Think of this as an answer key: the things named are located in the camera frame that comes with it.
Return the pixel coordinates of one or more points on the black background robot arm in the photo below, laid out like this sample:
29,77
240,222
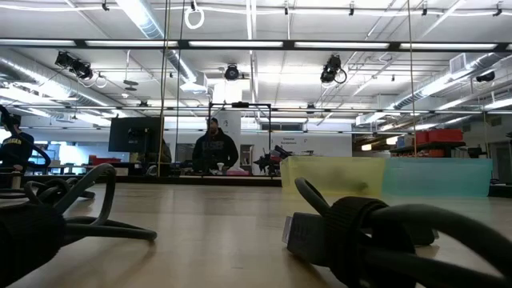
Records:
272,160

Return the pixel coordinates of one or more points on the pink object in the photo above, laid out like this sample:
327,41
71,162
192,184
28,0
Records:
238,173

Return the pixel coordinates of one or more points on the yellow translucent plastic bin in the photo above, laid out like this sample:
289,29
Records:
304,168

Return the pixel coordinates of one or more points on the black monitor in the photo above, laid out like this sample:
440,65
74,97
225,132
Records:
134,134

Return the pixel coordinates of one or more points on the red crate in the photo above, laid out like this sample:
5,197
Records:
104,161

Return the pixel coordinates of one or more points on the red storage bins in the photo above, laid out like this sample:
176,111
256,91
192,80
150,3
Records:
444,136

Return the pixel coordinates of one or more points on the teal translucent plastic bin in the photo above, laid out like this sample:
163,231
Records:
448,178

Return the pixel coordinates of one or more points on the person in navy shirt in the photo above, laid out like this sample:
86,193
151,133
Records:
5,116

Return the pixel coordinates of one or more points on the black ceiling camera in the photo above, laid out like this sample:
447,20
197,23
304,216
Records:
331,68
485,76
231,72
74,64

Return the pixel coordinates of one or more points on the black metal table frame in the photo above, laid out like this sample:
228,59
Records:
160,180

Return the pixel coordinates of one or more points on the silver ceiling air duct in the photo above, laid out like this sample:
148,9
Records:
40,80

